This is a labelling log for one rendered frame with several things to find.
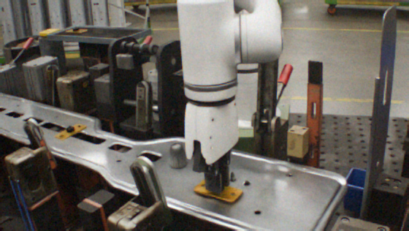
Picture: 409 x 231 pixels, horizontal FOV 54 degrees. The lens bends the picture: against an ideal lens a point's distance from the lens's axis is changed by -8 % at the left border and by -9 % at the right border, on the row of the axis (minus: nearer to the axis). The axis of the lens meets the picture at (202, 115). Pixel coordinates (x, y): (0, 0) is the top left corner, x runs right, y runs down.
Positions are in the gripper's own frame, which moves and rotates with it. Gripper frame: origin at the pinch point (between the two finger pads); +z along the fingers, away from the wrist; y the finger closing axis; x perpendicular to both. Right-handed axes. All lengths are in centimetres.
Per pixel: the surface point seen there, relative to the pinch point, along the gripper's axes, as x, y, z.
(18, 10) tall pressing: -456, -249, 25
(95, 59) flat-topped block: -67, -35, -5
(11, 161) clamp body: -40.2, 16.5, -0.7
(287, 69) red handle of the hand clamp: 0.5, -29.5, -11.1
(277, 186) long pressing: 8.6, -6.8, 3.2
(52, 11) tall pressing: -411, -269, 30
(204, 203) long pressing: -0.4, 3.8, 3.3
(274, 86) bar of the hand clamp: 1.9, -19.5, -10.6
